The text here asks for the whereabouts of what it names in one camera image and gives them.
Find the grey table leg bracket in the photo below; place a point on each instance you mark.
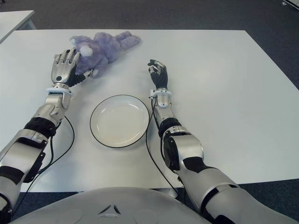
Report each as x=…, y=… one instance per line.
x=169, y=192

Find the white plate with black rim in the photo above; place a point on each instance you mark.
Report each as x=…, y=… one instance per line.
x=119, y=121

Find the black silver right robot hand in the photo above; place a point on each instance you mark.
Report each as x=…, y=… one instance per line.
x=161, y=77

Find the white side table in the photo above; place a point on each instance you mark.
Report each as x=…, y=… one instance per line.
x=16, y=21

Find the grey robot torso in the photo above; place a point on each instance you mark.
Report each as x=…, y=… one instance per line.
x=112, y=205

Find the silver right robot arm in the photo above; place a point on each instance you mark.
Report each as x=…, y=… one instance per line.
x=189, y=149

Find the small white floor object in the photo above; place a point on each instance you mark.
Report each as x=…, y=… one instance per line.
x=290, y=2

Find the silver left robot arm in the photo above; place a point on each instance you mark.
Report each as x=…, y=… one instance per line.
x=25, y=144

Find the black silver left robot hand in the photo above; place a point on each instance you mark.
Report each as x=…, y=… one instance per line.
x=63, y=70

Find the purple plush doll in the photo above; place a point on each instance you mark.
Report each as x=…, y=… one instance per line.
x=105, y=49

